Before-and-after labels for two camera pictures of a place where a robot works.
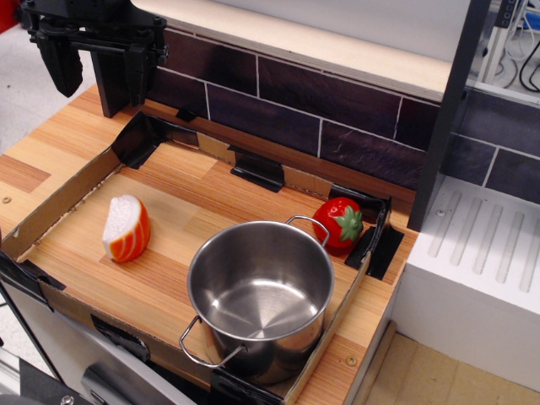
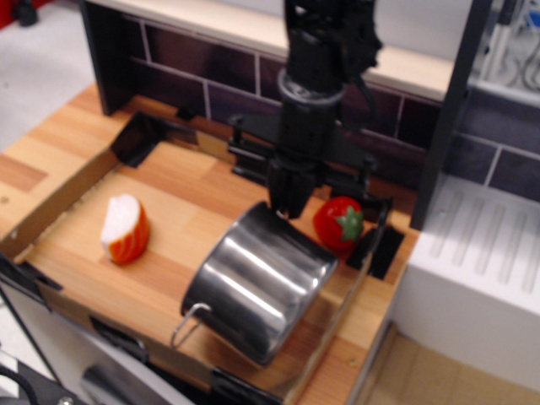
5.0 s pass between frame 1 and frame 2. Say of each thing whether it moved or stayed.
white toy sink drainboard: stayed
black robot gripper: moved
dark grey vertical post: stayed
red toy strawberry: stayed
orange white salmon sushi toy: stayed
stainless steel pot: moved
